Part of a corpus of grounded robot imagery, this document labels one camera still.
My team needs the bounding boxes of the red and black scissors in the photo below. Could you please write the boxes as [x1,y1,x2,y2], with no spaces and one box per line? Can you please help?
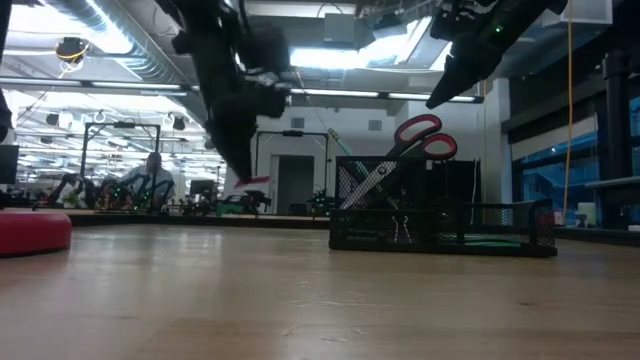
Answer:
[339,113,459,211]

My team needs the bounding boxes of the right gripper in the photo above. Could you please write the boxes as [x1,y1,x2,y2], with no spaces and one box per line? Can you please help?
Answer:
[425,0,569,111]

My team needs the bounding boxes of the black background box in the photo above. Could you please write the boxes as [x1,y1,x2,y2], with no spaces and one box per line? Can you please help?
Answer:
[430,158,482,204]

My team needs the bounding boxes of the black vertical post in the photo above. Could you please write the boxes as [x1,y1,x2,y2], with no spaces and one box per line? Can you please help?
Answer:
[602,49,635,231]

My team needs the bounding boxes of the black metal table frame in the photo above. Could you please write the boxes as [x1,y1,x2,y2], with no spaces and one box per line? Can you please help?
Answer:
[69,213,640,247]

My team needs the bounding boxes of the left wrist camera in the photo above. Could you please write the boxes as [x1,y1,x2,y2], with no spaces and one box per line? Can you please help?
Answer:
[238,20,293,74]

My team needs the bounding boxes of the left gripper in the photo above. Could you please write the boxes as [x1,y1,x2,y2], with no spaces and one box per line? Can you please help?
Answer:
[199,49,291,183]

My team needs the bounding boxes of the long ceiling light bar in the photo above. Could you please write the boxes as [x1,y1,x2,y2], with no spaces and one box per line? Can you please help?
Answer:
[287,85,486,105]

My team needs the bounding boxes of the black background gantry frame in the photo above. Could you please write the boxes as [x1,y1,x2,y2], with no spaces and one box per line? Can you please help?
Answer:
[78,121,162,207]
[254,129,331,201]

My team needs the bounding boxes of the person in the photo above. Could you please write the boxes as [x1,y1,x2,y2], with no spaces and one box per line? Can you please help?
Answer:
[118,151,176,209]

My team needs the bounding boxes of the yellow hanging power cable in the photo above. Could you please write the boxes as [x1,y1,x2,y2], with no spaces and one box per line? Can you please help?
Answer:
[562,0,575,224]

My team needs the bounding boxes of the black mesh desk organizer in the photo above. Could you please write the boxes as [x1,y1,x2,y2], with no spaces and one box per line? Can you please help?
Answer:
[328,155,558,259]

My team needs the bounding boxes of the dark monitor screen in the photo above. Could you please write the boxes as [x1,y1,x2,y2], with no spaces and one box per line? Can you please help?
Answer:
[0,144,20,185]
[188,178,217,200]

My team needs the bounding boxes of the black binder clip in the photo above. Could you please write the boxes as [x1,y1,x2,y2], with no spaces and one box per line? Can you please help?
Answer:
[390,214,414,245]

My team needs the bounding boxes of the ceiling cable reel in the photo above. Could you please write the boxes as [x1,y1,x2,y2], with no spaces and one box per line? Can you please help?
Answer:
[53,36,92,66]

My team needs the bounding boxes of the teal pencil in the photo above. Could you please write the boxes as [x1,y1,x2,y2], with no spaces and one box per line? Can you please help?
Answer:
[326,126,401,211]

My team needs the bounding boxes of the red desk lamp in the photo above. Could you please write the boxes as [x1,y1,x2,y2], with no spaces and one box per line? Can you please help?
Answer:
[0,210,73,258]

